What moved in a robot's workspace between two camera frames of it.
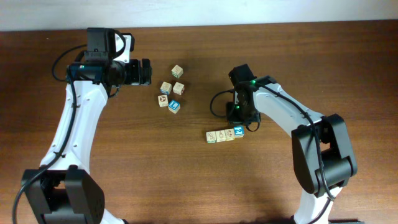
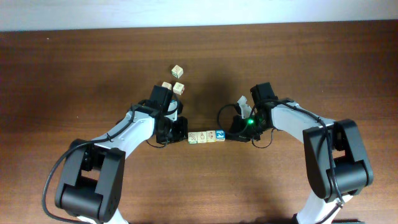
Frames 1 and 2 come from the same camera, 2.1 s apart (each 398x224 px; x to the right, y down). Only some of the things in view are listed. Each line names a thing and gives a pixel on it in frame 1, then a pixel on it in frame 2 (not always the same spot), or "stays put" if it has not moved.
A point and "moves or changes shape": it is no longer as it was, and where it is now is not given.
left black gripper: (135, 76) → (181, 134)
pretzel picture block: (165, 88) stays put
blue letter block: (239, 131) moves or changes shape
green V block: (211, 137) → (192, 137)
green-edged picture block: (177, 71) stays put
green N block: (178, 88) stays put
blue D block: (221, 135) → (201, 137)
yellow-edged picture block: (229, 134) moves or changes shape
